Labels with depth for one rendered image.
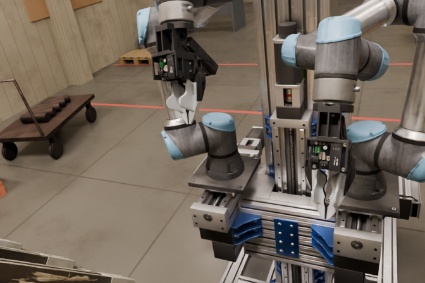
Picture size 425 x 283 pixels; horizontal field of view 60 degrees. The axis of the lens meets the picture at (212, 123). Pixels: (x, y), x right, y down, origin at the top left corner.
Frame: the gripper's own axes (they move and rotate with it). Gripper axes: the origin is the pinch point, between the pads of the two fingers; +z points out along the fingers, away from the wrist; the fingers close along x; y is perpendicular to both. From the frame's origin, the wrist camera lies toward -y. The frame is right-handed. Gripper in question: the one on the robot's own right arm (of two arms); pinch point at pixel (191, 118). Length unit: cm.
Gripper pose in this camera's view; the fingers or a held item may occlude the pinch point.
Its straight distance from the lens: 81.1
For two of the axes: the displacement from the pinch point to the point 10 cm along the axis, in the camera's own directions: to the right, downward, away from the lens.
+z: 0.8, 10.0, 0.2
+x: 7.8, -0.4, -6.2
